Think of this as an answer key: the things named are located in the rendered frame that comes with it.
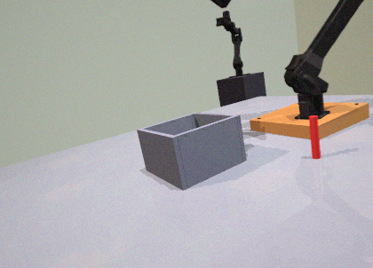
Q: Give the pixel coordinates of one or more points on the red peg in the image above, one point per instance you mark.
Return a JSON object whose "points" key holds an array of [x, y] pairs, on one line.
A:
{"points": [[315, 138]]}

